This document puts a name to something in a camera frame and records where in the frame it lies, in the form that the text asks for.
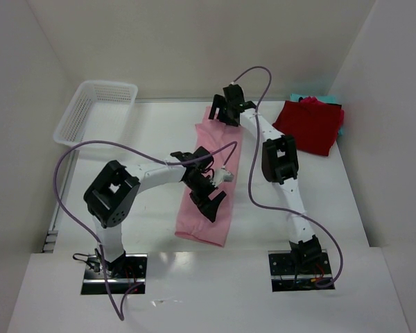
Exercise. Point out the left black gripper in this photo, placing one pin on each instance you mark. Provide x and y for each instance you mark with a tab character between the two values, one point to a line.
201	191

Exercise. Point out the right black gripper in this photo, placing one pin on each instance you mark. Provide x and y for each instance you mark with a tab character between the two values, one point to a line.
222	112

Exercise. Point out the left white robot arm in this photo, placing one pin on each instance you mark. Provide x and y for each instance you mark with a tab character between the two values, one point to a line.
110	197

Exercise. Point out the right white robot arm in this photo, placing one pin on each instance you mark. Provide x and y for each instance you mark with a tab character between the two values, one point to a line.
279	166

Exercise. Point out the teal t shirt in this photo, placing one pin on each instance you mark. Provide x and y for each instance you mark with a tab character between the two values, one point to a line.
329	99

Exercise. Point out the red t shirt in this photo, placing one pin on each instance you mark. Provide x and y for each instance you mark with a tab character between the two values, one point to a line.
312	123

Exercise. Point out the white plastic basket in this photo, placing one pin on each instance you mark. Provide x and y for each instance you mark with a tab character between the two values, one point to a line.
99	110

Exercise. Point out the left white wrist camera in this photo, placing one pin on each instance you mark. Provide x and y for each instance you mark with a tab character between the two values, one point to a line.
221	175

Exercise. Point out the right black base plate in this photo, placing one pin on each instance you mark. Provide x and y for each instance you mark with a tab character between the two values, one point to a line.
285	277

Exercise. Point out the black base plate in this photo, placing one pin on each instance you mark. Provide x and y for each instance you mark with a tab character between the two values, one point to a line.
132	274
285	277

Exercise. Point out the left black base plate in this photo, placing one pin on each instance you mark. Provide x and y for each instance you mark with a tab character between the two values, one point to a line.
132	274

